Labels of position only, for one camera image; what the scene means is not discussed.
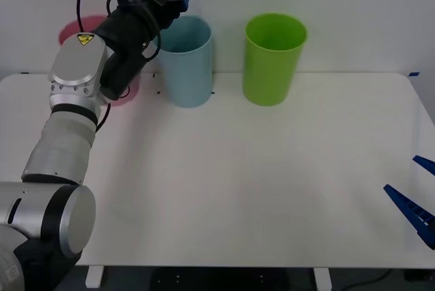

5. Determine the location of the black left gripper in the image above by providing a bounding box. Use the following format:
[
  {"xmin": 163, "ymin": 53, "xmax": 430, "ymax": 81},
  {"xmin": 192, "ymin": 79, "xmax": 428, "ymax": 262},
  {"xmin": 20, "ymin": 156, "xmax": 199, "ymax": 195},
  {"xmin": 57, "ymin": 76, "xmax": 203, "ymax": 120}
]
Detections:
[{"xmin": 136, "ymin": 0, "xmax": 194, "ymax": 31}]

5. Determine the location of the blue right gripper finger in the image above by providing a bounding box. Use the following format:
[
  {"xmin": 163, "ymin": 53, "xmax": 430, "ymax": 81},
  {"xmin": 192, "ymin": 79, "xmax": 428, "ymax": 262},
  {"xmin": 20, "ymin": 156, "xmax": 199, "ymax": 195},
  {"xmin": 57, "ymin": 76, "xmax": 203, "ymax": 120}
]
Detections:
[
  {"xmin": 383, "ymin": 184, "xmax": 435, "ymax": 251},
  {"xmin": 412, "ymin": 155, "xmax": 435, "ymax": 176}
]

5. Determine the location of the pale blue plastic bin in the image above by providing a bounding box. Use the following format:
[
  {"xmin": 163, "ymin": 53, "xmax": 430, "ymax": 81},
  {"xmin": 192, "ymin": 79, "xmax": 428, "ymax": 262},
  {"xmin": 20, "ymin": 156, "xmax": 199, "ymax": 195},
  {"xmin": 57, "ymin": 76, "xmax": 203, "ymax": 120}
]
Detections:
[{"xmin": 152, "ymin": 15, "xmax": 215, "ymax": 109}]

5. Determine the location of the pink plastic bin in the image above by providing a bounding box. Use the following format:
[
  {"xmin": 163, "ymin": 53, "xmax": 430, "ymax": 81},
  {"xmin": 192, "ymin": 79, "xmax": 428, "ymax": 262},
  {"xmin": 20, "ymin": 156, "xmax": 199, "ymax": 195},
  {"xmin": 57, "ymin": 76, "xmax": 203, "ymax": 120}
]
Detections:
[{"xmin": 58, "ymin": 14, "xmax": 142, "ymax": 107}]

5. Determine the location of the white table leg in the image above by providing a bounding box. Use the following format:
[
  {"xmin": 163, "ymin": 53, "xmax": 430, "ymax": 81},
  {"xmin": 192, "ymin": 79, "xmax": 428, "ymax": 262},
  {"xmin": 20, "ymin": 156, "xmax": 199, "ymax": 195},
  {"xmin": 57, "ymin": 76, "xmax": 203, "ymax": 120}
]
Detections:
[
  {"xmin": 85, "ymin": 265, "xmax": 104, "ymax": 289},
  {"xmin": 313, "ymin": 267, "xmax": 332, "ymax": 291}
]

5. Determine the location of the green plastic bin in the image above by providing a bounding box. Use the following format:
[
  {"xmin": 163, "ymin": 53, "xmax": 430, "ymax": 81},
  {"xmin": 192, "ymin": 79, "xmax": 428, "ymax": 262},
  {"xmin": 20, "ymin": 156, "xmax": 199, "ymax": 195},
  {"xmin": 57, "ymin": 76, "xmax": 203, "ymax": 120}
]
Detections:
[{"xmin": 241, "ymin": 13, "xmax": 308, "ymax": 107}]

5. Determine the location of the black floor cable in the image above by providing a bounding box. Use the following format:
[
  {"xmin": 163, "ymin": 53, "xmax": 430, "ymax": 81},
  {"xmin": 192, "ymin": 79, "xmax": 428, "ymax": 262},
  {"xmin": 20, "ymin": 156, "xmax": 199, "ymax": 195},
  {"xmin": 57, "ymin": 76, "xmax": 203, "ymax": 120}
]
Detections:
[{"xmin": 339, "ymin": 268, "xmax": 392, "ymax": 289}]

